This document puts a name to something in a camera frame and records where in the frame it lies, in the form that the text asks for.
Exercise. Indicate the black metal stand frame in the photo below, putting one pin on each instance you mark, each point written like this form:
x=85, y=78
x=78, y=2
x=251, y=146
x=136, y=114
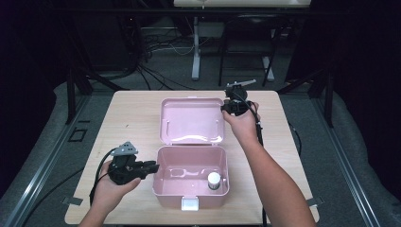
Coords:
x=71, y=94
x=329, y=101

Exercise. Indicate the person's right hand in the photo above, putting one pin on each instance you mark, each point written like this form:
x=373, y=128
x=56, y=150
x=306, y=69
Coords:
x=242, y=126

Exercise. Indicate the black chair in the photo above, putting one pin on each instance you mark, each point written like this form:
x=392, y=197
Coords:
x=249, y=34

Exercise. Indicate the person's left hand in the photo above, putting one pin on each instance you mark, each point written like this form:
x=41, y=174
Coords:
x=110, y=192

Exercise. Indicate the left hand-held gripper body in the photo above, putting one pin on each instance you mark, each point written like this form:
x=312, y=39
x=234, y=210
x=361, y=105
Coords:
x=121, y=171

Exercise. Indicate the small white-capped bottle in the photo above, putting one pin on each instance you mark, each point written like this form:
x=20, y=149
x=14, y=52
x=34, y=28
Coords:
x=214, y=180

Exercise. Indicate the grey metal table bracket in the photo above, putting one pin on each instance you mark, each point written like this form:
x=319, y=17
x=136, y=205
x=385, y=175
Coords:
x=317, y=201
x=72, y=200

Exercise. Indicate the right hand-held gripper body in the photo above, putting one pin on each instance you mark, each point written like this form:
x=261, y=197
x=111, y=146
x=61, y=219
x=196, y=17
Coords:
x=238, y=101

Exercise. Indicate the white desk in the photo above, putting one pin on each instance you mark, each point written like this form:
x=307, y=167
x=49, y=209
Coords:
x=196, y=63

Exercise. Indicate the aluminium floor rail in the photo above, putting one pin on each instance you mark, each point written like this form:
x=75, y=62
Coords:
x=350, y=170
x=41, y=173

